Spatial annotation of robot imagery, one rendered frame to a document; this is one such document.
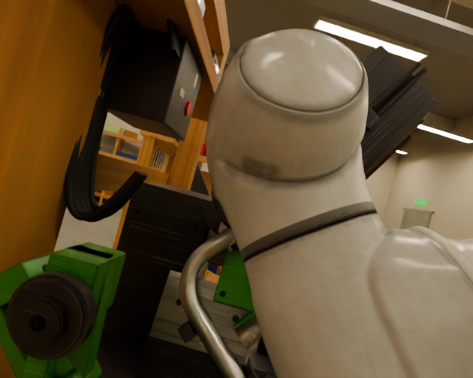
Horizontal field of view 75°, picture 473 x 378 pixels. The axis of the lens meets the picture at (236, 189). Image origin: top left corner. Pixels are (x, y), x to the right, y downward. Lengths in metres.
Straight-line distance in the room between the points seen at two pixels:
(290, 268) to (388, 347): 0.06
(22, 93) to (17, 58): 0.04
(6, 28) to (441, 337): 0.49
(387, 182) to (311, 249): 10.97
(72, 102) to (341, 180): 0.40
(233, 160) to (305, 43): 0.08
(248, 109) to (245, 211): 0.07
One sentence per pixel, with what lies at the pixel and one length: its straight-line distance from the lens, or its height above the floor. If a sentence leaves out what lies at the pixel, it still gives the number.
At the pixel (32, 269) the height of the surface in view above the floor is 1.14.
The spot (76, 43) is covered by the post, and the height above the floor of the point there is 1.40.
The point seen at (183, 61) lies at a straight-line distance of 0.58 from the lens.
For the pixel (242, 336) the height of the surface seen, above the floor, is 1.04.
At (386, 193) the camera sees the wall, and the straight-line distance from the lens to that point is 11.13.
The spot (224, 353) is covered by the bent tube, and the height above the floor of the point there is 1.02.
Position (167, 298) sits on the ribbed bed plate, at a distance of 0.62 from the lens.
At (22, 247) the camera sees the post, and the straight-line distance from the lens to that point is 0.51.
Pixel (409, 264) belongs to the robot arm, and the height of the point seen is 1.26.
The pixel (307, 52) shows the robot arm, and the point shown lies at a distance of 0.18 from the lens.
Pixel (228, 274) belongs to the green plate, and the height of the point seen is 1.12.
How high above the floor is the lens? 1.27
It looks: 1 degrees up
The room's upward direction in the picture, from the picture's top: 15 degrees clockwise
